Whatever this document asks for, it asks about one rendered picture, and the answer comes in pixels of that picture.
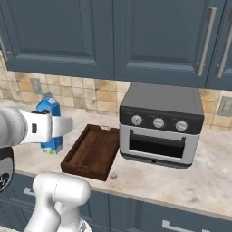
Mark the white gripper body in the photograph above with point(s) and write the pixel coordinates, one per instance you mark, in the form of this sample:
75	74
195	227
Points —
61	126

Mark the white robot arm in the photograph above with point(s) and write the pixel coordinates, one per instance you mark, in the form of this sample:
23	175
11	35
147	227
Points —
57	193

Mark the blue milk carton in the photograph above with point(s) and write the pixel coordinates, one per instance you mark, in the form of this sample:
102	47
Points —
50	106

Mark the dark brown wooden tray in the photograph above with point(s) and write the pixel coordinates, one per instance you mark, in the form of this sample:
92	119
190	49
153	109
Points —
93	149

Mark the white sugar cube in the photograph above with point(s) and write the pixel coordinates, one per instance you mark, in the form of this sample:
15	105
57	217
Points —
113	175

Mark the silver toaster oven knob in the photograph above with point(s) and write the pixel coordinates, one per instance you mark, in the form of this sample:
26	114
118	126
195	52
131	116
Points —
181	125
137	120
158	122

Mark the blue upper cupboard door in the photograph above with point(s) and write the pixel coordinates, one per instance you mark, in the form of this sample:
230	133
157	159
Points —
57	33
163	36
222	39

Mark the toaster oven glass door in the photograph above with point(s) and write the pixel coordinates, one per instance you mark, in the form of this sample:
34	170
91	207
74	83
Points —
157	146

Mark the grey toaster oven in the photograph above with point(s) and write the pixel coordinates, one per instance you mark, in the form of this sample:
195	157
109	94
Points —
163	99

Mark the blue narrow lower cupboard panel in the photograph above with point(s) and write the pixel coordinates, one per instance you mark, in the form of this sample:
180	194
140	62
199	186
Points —
123	213

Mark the grey wall outlet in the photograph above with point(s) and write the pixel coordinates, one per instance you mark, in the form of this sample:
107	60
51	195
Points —
36	86
225	106

